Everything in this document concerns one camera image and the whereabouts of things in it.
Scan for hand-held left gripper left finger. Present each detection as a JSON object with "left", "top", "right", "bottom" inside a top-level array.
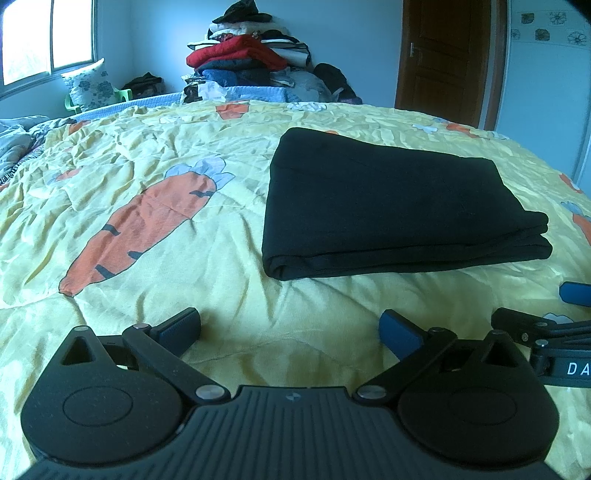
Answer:
[{"left": 58, "top": 307, "right": 232, "bottom": 407}]

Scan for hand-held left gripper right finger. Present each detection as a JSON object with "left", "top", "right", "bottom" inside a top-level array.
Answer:
[{"left": 355, "top": 309, "right": 532, "bottom": 407}]

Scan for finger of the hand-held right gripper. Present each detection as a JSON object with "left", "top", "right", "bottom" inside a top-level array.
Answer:
[
  {"left": 558, "top": 281, "right": 591, "bottom": 306},
  {"left": 491, "top": 308, "right": 591, "bottom": 345}
]

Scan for black pants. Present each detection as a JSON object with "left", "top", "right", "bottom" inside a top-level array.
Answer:
[{"left": 261, "top": 127, "right": 554, "bottom": 281}]

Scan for yellow carrot print blanket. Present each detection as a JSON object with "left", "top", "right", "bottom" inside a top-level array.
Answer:
[{"left": 0, "top": 99, "right": 591, "bottom": 480}]

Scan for white flowered wardrobe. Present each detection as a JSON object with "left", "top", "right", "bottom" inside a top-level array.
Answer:
[{"left": 496, "top": 0, "right": 591, "bottom": 185}]

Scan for green plastic chair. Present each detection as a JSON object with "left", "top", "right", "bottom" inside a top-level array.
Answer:
[{"left": 64, "top": 87, "right": 134, "bottom": 114}]

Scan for dark clothes heap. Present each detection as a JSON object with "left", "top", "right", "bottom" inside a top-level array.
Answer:
[{"left": 121, "top": 71, "right": 165, "bottom": 99}]

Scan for light blue quilt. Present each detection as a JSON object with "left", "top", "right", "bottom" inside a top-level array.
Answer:
[{"left": 74, "top": 85, "right": 301, "bottom": 121}]

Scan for grey striped bedding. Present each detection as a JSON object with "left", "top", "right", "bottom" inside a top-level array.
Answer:
[{"left": 0, "top": 115, "right": 52, "bottom": 185}]

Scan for floral pillow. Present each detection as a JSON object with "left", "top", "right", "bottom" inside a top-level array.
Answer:
[{"left": 61, "top": 58, "right": 122, "bottom": 112}]

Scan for black bag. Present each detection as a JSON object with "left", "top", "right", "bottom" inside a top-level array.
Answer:
[{"left": 314, "top": 62, "right": 360, "bottom": 104}]

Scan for brown wooden door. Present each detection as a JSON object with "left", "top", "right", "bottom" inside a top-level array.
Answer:
[{"left": 394, "top": 0, "right": 509, "bottom": 131}]

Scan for pile of clothes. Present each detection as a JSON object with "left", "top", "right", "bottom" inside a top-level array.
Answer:
[{"left": 185, "top": 0, "right": 361, "bottom": 104}]

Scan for window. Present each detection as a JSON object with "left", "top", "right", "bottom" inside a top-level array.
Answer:
[{"left": 0, "top": 0, "right": 105, "bottom": 95}]

